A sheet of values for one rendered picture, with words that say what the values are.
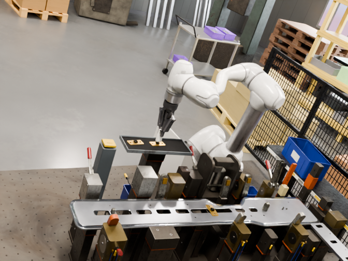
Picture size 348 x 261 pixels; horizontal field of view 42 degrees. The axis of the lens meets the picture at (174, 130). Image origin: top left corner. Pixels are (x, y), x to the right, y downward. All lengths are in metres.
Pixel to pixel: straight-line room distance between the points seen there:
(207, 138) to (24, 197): 1.19
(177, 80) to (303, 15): 8.59
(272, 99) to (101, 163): 0.97
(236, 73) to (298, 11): 8.30
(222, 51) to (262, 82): 5.38
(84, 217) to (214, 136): 1.24
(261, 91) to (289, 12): 8.43
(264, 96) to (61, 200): 1.23
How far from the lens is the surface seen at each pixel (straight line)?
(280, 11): 11.09
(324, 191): 2.95
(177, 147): 2.39
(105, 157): 2.24
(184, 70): 2.14
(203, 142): 2.93
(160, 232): 1.99
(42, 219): 2.41
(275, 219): 2.48
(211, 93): 2.05
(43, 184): 2.64
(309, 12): 10.52
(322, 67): 7.34
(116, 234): 1.86
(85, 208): 2.04
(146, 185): 2.18
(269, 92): 2.49
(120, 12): 8.74
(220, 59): 7.90
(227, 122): 5.91
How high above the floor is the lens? 2.24
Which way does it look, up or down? 25 degrees down
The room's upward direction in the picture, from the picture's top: 19 degrees clockwise
